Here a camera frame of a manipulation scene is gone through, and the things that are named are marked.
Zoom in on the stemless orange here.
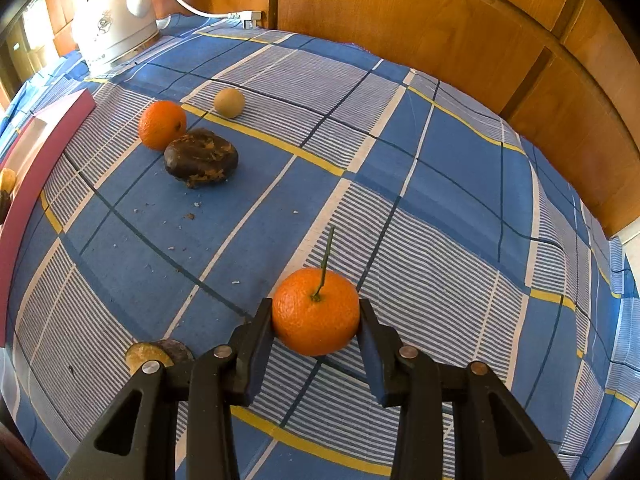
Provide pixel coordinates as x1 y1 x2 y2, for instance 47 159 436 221
138 100 188 151

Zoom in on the small tan round fruit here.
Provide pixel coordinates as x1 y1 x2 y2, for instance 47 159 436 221
213 88 246 119

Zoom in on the white ceramic electric kettle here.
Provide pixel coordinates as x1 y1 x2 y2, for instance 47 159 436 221
71 0 170 61

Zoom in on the dark brown round pastry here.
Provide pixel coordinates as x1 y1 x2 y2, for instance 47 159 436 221
164 129 239 189

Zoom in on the silver kettle base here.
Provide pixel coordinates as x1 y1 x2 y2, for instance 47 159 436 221
85 32 162 70

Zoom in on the pink-rimmed white tray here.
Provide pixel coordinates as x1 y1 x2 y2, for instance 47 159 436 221
0 89 97 346

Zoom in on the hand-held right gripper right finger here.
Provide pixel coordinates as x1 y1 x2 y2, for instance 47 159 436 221
357 298 571 480

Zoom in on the orange with long stem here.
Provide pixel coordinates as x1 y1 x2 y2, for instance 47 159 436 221
272 225 361 357

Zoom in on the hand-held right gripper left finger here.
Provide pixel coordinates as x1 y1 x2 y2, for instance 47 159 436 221
57 297 275 480

